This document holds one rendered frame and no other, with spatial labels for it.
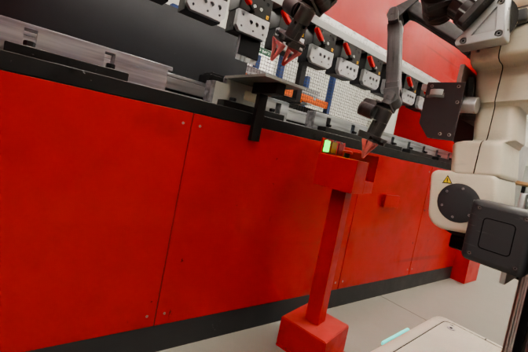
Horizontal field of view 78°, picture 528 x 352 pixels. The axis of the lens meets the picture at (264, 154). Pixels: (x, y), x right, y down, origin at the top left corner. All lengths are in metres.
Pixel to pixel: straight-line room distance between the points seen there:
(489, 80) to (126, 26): 1.44
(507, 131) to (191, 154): 0.90
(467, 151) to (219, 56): 1.33
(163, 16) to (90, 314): 1.30
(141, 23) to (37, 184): 0.98
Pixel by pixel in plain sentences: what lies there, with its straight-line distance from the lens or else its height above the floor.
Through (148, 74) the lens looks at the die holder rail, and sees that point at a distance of 1.18.
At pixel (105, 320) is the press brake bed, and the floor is 0.15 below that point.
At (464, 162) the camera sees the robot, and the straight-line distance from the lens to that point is 1.03.
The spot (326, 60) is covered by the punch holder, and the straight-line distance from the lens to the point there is 1.63.
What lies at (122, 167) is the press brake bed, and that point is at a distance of 1.05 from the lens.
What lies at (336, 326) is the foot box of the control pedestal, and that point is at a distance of 1.50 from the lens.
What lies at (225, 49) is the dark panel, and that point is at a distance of 1.93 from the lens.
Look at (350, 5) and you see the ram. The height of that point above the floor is 1.50.
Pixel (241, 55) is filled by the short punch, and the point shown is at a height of 1.10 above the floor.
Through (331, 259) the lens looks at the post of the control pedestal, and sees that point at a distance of 1.35.
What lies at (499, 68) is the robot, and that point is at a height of 1.09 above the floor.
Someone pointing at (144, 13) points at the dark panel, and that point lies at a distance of 1.77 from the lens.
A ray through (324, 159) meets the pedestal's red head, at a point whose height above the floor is 0.76.
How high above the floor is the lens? 0.79
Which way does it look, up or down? 3 degrees down
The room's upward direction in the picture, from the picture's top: 11 degrees clockwise
